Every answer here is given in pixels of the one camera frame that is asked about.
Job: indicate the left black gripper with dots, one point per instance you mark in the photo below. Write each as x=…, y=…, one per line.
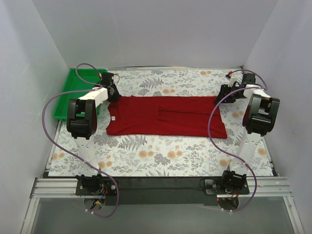
x=113, y=93

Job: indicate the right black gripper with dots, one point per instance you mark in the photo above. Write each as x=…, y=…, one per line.
x=224, y=92

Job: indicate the red t shirt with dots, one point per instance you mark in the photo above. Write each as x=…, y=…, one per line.
x=166, y=116

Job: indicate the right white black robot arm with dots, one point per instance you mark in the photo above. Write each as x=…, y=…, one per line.
x=258, y=120

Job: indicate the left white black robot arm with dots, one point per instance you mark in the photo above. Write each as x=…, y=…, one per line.
x=82, y=124

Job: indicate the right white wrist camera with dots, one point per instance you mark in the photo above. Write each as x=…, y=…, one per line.
x=231, y=79

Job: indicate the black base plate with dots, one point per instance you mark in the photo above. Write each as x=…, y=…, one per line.
x=157, y=190

